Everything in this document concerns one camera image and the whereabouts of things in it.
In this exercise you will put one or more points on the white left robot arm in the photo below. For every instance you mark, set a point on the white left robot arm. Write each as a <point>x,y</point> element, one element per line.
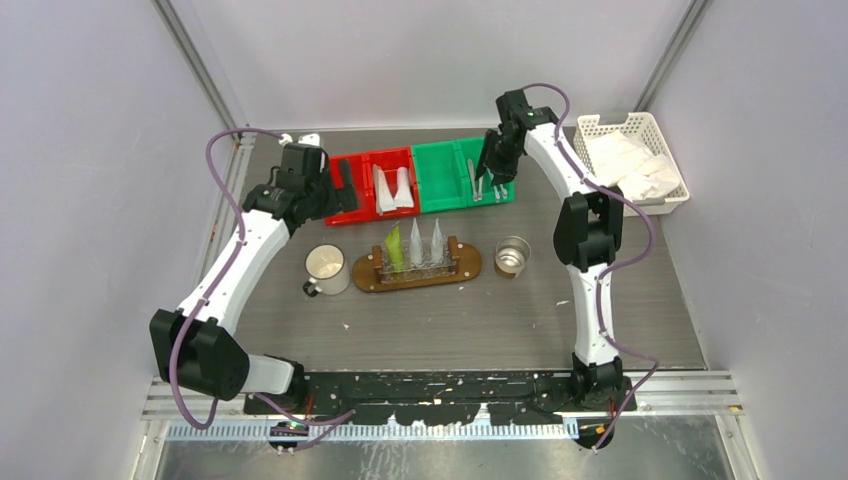
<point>194,344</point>

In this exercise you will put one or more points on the clear acrylic wooden rack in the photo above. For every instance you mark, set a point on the clear acrylic wooden rack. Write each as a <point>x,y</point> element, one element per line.
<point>378,261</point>

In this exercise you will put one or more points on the green plastic bin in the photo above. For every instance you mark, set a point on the green plastic bin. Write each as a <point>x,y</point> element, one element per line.
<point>442,183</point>
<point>472,148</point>

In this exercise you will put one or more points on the lime green toothpaste tube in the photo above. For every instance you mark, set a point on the lime green toothpaste tube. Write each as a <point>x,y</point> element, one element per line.
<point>394,248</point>

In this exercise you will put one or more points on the shiny metal cup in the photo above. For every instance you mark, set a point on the shiny metal cup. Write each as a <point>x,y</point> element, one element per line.
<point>512,254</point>

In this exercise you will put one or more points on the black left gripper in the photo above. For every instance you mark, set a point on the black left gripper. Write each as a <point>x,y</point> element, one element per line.
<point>340,200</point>

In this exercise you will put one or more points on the white toothpaste tube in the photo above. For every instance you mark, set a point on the white toothpaste tube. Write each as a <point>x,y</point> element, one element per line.
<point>384,199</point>
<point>415,242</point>
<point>403,198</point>

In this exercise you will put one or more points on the white perforated plastic basket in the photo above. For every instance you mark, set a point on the white perforated plastic basket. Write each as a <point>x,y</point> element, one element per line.
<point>639,125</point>

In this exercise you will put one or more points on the white crumpled cloth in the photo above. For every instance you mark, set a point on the white crumpled cloth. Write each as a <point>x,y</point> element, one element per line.
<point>629,164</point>

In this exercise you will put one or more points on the grey toothpaste tube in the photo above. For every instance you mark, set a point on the grey toothpaste tube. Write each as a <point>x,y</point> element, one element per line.
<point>437,245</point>

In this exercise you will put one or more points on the red plastic bin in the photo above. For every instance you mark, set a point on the red plastic bin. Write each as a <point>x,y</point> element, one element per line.
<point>389,160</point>
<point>348,212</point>

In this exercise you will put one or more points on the white enamel mug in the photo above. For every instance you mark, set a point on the white enamel mug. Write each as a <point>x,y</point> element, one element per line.
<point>327,270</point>

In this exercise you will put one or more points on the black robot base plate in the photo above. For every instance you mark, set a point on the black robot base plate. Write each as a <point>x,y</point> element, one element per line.
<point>441,398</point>

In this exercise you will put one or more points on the brown oval wooden tray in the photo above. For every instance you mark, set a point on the brown oval wooden tray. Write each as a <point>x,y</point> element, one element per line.
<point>369,274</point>

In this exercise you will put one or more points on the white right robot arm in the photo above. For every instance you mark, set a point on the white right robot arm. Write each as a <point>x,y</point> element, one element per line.
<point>586,238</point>

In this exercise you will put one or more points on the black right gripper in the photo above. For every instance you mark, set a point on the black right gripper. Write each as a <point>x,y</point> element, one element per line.
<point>503,171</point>

